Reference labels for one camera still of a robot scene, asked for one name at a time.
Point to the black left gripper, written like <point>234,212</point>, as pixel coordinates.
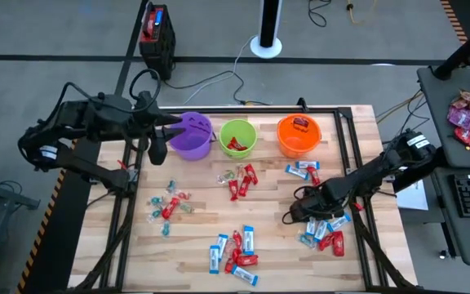
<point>141,118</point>

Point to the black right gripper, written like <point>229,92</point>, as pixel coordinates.
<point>318,200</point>

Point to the teal clear-wrapped hard candy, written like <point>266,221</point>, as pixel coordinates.
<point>154,214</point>
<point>171,185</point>
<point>156,201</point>
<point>165,228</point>
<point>305,239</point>

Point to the orange halloween bucket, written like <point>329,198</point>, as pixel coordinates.
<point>296,143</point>

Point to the green clear-wrapped hard candy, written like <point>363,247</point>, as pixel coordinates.
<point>227,176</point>
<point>186,208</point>

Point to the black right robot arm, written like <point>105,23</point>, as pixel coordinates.
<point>382,169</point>

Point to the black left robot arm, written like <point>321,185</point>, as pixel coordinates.
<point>96,173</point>

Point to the purple halloween bucket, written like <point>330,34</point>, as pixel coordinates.
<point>194,147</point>

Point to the green halloween bucket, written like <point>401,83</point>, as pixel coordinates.
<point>243,130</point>

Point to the purple candy packets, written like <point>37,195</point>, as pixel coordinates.
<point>461,116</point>

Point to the black red power station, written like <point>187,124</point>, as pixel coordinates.
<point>157,53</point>

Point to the white paper sheet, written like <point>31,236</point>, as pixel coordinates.
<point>412,196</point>

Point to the white round stand base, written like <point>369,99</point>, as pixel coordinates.
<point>268,20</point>

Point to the grey side desk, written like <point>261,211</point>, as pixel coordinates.
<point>439,106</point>

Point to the black hazard-striped floor mat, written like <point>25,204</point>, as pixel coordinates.
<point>453,20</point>
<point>55,228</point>

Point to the grey metal stand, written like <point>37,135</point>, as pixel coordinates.
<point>6,196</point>

